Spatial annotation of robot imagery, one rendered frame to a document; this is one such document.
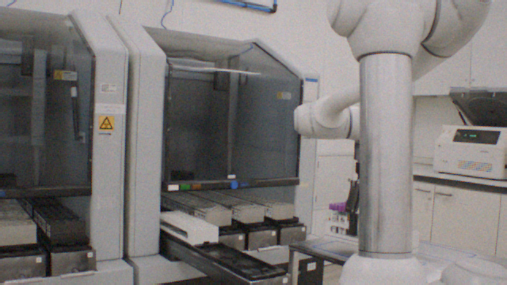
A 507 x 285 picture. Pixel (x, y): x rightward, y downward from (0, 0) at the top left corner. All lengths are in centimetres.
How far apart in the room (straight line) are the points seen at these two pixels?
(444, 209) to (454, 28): 271
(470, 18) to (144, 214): 117
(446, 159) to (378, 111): 273
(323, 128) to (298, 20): 217
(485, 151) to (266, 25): 172
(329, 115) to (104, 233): 82
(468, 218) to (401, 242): 265
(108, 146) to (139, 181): 16
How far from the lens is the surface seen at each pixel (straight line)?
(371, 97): 88
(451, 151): 356
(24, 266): 147
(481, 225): 347
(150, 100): 161
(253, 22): 322
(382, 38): 89
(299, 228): 191
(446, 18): 96
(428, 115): 442
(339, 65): 373
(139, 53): 160
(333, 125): 136
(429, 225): 368
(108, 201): 158
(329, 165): 367
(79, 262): 151
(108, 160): 157
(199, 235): 154
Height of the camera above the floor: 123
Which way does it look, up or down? 3 degrees down
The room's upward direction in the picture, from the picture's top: 3 degrees clockwise
